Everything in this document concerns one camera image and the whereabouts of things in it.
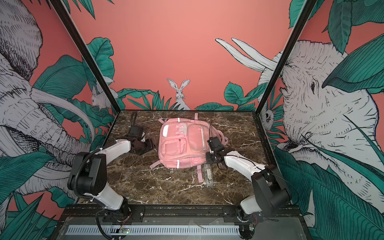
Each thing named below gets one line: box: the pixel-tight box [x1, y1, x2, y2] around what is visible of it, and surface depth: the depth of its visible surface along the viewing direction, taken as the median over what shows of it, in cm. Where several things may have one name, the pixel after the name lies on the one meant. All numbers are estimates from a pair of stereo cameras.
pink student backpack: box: [149, 117, 229, 183], surface depth 94 cm
